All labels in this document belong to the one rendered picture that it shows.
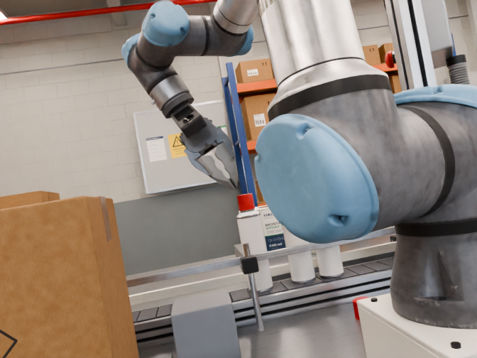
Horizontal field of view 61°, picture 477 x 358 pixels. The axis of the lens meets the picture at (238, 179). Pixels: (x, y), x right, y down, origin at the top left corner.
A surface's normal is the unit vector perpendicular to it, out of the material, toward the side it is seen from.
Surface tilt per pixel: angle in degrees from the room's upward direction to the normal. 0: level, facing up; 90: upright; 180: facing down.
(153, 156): 90
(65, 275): 90
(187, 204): 90
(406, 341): 90
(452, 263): 73
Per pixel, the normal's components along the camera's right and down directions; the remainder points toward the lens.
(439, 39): -0.47, 0.06
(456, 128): 0.34, -0.51
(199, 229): 0.13, -0.05
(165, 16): 0.41, -0.32
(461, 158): 0.47, -0.02
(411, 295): -0.92, -0.15
